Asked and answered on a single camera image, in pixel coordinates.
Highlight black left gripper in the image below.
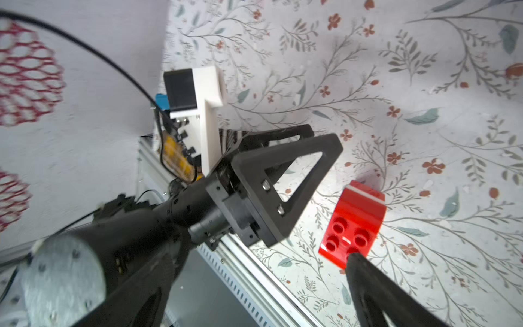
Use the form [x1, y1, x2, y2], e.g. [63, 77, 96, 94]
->
[163, 124, 343, 248]

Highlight yellow brown plaid sock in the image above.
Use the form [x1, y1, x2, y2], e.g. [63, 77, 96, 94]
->
[159, 131, 201, 183]

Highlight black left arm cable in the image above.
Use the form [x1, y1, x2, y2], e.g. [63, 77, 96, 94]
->
[0, 10, 181, 181]

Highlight red curved lego brick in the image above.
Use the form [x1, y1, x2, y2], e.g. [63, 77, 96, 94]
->
[319, 181, 387, 269]

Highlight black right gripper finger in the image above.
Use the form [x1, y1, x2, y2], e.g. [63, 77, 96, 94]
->
[345, 253, 446, 326]

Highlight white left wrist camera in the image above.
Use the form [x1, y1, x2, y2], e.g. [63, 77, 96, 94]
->
[155, 65, 227, 177]

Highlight black white striped sock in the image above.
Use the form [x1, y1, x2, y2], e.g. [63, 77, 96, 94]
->
[219, 129, 248, 154]

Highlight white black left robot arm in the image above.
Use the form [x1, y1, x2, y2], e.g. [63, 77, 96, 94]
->
[21, 125, 343, 326]

